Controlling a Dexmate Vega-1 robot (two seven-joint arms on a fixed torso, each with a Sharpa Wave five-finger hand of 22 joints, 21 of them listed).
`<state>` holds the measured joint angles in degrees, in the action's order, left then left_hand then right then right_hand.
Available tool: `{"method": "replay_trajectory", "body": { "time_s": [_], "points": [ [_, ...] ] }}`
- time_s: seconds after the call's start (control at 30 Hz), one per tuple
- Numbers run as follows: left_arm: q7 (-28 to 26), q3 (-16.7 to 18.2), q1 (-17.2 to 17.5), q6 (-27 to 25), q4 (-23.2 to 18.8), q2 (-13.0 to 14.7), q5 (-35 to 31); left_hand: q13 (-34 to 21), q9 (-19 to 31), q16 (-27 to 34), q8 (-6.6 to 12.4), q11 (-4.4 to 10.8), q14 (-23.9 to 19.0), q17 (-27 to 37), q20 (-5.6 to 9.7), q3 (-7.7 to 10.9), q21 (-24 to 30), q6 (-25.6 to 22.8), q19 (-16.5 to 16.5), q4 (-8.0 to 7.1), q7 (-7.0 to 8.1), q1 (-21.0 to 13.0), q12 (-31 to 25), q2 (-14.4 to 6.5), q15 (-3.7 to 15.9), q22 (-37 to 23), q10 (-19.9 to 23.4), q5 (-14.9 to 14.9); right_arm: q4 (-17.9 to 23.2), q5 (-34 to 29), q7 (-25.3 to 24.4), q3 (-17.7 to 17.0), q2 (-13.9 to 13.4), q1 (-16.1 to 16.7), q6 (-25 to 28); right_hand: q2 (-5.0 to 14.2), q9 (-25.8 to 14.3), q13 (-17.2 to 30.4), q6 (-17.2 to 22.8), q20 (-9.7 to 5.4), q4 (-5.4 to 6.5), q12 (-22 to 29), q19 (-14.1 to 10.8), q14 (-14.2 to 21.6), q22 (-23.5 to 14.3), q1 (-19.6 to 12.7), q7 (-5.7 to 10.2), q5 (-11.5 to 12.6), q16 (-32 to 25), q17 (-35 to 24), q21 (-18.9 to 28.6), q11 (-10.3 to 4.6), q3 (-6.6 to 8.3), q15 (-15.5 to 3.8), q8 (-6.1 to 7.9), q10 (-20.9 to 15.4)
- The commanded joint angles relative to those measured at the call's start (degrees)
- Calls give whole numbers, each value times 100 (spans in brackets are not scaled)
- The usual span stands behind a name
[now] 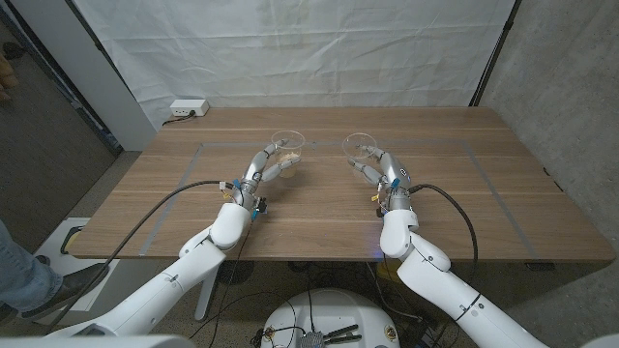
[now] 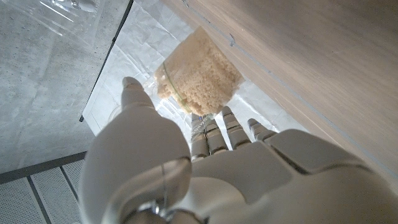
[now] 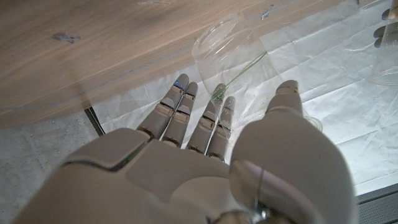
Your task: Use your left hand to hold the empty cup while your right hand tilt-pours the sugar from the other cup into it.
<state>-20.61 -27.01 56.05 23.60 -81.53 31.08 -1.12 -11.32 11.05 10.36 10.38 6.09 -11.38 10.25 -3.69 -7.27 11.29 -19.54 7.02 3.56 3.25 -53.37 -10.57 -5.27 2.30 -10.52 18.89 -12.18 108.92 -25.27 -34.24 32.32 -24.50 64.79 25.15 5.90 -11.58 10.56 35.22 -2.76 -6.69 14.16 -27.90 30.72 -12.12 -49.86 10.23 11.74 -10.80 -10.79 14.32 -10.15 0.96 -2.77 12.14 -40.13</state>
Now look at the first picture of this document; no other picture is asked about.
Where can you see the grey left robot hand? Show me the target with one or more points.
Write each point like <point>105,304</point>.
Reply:
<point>251,186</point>

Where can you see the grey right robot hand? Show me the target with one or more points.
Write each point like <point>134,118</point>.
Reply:
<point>394,179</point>

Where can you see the brown sugar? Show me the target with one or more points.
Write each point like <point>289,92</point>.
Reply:
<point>291,174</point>

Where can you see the clear plastic cup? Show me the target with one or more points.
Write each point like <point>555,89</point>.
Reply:
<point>290,137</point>
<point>358,140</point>

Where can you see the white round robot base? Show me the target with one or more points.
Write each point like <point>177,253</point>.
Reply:
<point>333,309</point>

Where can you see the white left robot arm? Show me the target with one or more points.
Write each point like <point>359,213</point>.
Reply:
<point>159,290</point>

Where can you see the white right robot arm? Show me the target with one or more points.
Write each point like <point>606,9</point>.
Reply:
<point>435,285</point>

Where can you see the grey tape rectangle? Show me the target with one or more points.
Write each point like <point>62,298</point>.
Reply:
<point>329,143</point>

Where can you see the black round floor object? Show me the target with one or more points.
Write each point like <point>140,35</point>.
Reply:
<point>240,273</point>

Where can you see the white power strip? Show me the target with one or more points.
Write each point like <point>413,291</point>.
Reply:
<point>188,107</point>

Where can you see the white metal table leg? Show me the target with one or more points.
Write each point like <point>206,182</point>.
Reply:
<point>205,299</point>

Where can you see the white backdrop cloth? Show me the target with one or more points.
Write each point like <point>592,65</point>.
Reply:
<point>290,53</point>

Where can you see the black backdrop stand pole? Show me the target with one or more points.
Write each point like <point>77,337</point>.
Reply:
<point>494,55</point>

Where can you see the black tools on base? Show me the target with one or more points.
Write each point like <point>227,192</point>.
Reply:
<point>341,331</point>

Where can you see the dark shoe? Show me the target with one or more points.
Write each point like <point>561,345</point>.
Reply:
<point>77,285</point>

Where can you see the person's leg in jeans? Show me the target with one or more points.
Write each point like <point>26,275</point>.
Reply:
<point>24,280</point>

